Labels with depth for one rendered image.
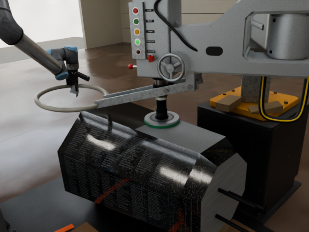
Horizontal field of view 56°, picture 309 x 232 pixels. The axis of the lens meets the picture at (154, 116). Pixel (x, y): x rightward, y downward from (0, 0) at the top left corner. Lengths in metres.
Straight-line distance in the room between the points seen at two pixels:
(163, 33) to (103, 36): 8.82
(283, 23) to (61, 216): 1.95
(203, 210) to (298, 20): 0.96
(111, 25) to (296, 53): 9.33
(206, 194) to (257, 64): 0.66
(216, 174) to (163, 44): 0.70
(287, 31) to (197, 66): 0.44
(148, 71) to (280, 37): 0.67
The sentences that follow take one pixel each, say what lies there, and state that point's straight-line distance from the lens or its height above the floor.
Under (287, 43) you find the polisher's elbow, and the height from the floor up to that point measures 1.30.
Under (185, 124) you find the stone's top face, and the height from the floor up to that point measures 0.80.
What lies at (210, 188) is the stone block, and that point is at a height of 0.65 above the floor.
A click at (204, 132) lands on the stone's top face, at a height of 0.80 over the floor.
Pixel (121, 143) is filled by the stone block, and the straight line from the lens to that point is 1.71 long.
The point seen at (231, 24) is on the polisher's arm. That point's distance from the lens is 1.44.
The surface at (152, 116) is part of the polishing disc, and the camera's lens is 1.79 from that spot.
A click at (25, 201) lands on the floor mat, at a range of 2.67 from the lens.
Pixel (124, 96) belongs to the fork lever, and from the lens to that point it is 1.76.
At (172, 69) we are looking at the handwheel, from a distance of 1.47.
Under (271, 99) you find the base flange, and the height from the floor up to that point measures 0.78.
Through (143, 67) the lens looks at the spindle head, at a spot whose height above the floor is 1.16.
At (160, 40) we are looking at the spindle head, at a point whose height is 1.31.
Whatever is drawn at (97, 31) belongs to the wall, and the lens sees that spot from 10.14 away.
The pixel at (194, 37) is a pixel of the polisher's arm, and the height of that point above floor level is 1.32.
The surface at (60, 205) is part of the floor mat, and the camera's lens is 2.52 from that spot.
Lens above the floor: 1.52
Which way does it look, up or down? 23 degrees down
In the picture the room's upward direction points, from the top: 3 degrees counter-clockwise
